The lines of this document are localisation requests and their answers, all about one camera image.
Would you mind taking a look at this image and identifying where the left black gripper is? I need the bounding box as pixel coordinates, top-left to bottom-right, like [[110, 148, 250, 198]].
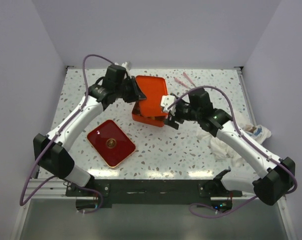
[[115, 75, 146, 104]]

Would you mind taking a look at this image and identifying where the orange compartment cookie box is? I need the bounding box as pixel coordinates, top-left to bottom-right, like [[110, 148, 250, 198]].
[[131, 103, 166, 128]]

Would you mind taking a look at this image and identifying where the orange box lid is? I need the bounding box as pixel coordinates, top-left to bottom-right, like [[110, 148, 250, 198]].
[[135, 75, 168, 117]]

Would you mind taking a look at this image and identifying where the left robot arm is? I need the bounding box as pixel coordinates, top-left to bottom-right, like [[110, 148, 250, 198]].
[[33, 62, 146, 196]]

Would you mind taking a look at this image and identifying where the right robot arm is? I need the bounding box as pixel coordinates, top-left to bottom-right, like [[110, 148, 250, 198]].
[[160, 87, 297, 206]]

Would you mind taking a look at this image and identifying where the red cookie tray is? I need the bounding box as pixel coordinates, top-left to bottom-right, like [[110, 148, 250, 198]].
[[87, 120, 136, 168]]

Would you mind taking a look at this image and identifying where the white crumpled plastic bag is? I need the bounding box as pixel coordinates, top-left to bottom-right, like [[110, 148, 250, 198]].
[[196, 107, 272, 168]]

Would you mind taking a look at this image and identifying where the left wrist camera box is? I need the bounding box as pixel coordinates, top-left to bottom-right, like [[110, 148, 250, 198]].
[[115, 61, 132, 75]]

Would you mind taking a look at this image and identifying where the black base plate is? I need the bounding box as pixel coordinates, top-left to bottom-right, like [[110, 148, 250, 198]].
[[65, 178, 242, 213]]

